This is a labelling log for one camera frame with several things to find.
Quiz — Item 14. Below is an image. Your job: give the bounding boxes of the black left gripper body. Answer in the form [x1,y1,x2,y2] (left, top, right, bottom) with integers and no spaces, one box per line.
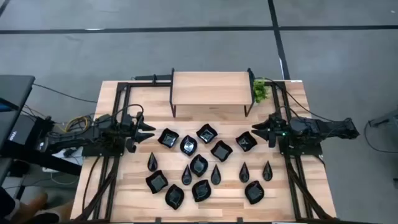
[119,113,138,146]

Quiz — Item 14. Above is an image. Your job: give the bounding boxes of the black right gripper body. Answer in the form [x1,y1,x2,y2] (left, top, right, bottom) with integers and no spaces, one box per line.
[269,114,292,141]

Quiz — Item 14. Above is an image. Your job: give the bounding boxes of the black square wavy plate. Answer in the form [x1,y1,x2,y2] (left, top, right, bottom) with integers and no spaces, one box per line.
[157,128,180,149]
[195,123,218,144]
[145,169,169,195]
[235,131,258,152]
[210,139,234,163]

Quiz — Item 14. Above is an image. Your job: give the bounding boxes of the green plant white pot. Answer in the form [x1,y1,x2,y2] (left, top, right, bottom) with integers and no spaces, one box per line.
[252,78,270,104]

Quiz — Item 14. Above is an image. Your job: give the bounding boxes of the black power strip bar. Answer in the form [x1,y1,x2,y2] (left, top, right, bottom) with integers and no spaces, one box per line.
[134,74,172,81]

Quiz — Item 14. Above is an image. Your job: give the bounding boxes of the white printed paper sheet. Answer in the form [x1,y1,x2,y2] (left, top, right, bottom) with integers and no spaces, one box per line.
[51,146,84,166]

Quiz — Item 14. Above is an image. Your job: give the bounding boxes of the wooden shelf black legs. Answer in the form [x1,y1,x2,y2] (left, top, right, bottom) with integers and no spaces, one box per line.
[169,67,256,118]

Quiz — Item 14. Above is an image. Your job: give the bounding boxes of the black computer case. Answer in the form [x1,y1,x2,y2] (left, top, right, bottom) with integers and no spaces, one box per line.
[7,114,34,146]

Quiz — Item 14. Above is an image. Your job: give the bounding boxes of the grey metal stand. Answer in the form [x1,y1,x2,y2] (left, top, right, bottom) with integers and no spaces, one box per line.
[368,107,398,129]

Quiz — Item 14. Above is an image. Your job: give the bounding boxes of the black desk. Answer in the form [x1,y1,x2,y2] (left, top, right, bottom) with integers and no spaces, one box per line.
[0,73,83,187]

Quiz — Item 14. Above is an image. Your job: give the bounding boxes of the person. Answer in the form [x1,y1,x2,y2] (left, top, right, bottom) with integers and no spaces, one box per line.
[0,186,75,224]

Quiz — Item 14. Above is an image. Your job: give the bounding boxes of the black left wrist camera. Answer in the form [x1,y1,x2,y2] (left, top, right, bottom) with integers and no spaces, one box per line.
[124,139,138,154]

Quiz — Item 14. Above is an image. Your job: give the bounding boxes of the black aluminium rail frame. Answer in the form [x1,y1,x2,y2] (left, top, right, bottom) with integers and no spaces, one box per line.
[270,80,335,222]
[74,81,174,222]

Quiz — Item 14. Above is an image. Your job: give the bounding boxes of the yellow cable bundle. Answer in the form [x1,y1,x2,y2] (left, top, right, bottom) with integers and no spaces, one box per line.
[63,114,91,134]

